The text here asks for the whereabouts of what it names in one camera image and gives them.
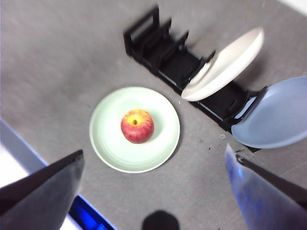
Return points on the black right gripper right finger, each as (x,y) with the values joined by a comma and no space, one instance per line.
(268,203)

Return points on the blue plate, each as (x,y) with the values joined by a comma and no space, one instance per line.
(275,119)

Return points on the black plate rack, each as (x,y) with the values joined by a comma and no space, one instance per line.
(177,67)

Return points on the green plate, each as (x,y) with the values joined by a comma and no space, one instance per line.
(112,148)

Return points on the cream white plate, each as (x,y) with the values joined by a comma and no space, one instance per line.
(230,64)

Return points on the red apple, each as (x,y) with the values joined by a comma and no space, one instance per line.
(138,127)

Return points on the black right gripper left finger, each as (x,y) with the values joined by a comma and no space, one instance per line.
(38,198)

